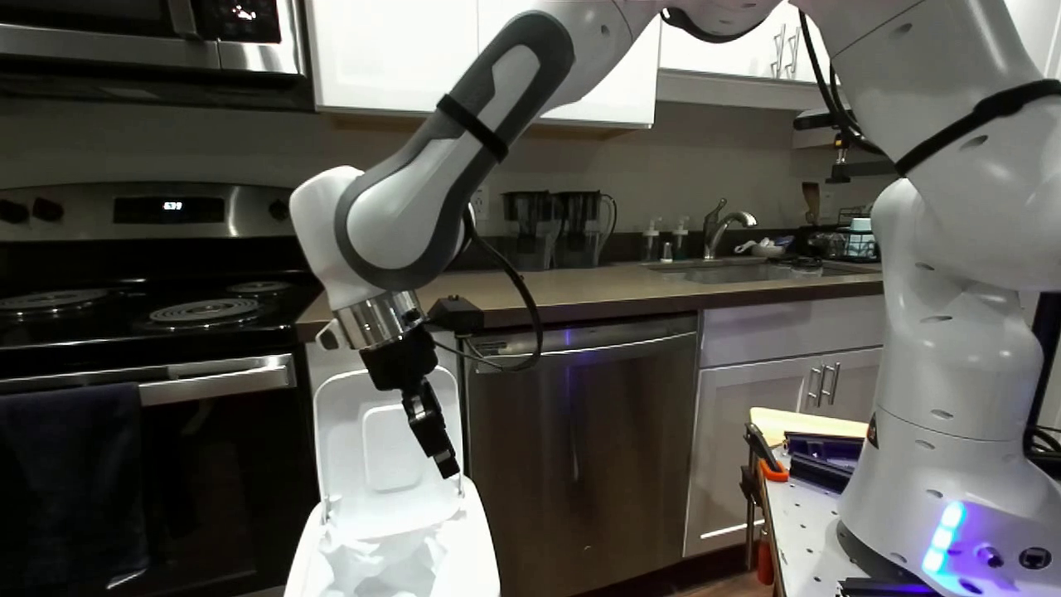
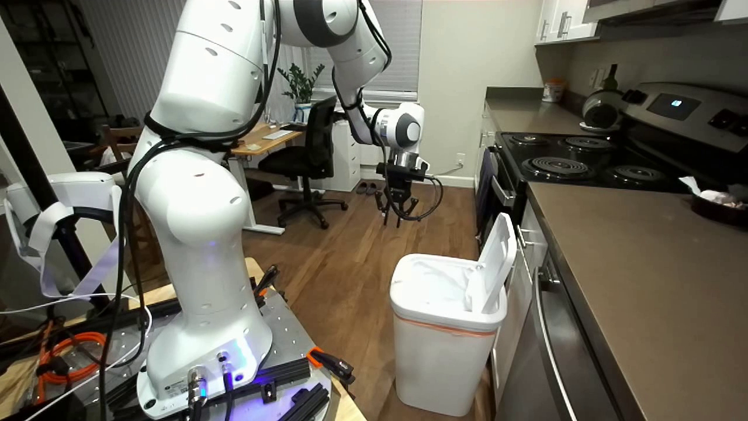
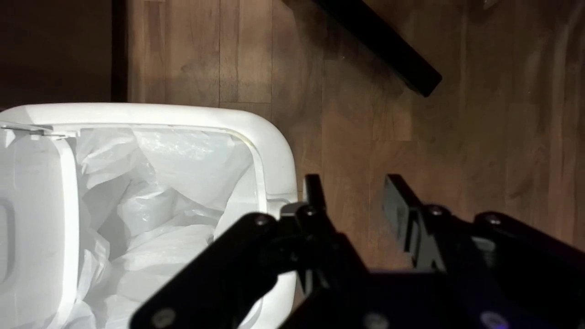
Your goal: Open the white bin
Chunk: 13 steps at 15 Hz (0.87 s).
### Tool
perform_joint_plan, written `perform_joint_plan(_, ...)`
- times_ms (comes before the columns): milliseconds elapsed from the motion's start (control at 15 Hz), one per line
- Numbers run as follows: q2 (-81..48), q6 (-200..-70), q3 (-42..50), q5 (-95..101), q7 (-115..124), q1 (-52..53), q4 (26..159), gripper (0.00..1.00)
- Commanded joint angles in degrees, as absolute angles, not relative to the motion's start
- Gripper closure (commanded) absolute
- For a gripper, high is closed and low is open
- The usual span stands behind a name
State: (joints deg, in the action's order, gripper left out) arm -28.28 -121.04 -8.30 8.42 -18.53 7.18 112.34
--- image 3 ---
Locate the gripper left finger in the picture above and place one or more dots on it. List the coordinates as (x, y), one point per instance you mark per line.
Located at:
(228, 265)

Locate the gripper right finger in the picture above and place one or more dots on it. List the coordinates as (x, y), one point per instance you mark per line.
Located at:
(525, 265)

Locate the white plastic bin liner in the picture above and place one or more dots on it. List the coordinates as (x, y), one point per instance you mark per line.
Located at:
(173, 183)

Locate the white plastic bin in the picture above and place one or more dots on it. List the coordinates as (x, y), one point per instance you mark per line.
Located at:
(274, 146)

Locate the white bin lid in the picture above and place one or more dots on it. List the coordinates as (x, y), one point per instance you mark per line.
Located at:
(41, 205)

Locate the black metal bar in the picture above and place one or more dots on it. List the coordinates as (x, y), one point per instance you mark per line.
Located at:
(388, 45)

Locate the dark brown cabinet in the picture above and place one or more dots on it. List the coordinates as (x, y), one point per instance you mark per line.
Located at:
(55, 45)

